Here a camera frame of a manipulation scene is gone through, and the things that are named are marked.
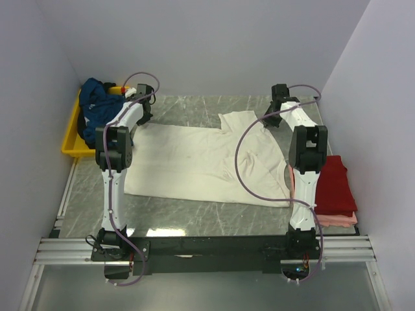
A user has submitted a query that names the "white t shirt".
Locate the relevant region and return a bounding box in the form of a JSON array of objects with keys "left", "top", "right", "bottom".
[{"left": 124, "top": 111, "right": 290, "bottom": 208}]

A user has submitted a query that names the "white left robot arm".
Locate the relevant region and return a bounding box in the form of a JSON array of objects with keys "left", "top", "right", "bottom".
[{"left": 94, "top": 93, "right": 153, "bottom": 261}]

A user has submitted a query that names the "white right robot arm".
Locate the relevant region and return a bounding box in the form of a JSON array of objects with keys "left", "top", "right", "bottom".
[{"left": 264, "top": 95, "right": 328, "bottom": 259}]

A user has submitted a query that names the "blue t shirt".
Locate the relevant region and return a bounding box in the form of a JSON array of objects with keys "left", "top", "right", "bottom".
[{"left": 79, "top": 78, "right": 125, "bottom": 149}]

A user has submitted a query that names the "yellow plastic bin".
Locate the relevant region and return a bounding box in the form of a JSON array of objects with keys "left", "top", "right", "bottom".
[{"left": 61, "top": 86, "right": 137, "bottom": 158}]

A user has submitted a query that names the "folded red t shirt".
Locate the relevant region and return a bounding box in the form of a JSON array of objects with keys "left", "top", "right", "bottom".
[{"left": 315, "top": 155, "right": 357, "bottom": 217}]

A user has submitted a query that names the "folded pink t shirt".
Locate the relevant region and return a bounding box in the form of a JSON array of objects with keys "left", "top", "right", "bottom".
[{"left": 288, "top": 165, "right": 357, "bottom": 227}]

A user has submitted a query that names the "black base crossbeam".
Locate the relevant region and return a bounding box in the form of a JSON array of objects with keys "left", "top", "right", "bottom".
[{"left": 91, "top": 235, "right": 321, "bottom": 275}]

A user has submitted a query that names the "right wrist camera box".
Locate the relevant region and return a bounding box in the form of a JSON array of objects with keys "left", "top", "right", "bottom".
[{"left": 271, "top": 84, "right": 290, "bottom": 102}]

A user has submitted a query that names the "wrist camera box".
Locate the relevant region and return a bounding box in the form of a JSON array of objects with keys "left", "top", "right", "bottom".
[
  {"left": 122, "top": 84, "right": 154, "bottom": 98},
  {"left": 271, "top": 84, "right": 290, "bottom": 102}
]

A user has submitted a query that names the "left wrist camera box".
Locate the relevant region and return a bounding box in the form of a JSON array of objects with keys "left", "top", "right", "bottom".
[{"left": 122, "top": 84, "right": 154, "bottom": 98}]

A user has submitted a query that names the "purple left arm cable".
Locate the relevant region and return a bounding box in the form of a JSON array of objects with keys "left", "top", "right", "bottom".
[{"left": 103, "top": 71, "right": 161, "bottom": 288}]

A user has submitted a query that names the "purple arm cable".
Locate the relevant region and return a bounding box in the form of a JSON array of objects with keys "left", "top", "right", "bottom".
[
  {"left": 234, "top": 84, "right": 326, "bottom": 283},
  {"left": 103, "top": 71, "right": 161, "bottom": 288}
]

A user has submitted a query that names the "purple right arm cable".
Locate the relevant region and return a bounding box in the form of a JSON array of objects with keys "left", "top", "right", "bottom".
[{"left": 234, "top": 84, "right": 326, "bottom": 283}]

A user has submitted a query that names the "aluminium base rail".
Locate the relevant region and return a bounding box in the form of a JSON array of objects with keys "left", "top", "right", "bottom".
[{"left": 33, "top": 236, "right": 376, "bottom": 265}]

